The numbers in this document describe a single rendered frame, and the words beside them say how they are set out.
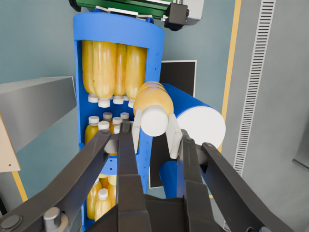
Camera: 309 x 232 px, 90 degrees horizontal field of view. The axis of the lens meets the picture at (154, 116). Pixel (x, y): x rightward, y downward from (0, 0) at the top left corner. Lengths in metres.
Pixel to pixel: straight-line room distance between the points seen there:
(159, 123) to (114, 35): 0.30
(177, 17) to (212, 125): 0.49
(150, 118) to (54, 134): 1.85
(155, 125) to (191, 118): 0.53
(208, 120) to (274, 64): 1.68
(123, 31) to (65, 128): 1.61
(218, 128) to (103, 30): 0.63
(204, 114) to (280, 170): 2.49
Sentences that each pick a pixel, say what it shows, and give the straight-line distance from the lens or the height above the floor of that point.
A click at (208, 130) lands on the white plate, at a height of 1.04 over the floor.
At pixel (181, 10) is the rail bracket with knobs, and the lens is 0.73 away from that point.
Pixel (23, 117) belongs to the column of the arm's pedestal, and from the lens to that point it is 1.08.
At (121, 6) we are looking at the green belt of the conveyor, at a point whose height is 0.90.
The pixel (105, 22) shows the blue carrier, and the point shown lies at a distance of 0.46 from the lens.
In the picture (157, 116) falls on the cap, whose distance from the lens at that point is 0.21.
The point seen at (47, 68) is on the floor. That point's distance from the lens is 1.86.
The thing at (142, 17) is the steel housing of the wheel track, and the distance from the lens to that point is 0.75.
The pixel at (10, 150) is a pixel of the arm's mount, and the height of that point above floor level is 1.01.
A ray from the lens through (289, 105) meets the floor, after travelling 2.65.
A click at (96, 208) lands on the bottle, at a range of 0.80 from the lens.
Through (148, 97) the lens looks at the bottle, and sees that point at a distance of 0.24.
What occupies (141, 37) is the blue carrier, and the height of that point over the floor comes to 1.22.
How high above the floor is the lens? 1.67
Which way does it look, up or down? 70 degrees down
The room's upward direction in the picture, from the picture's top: 157 degrees clockwise
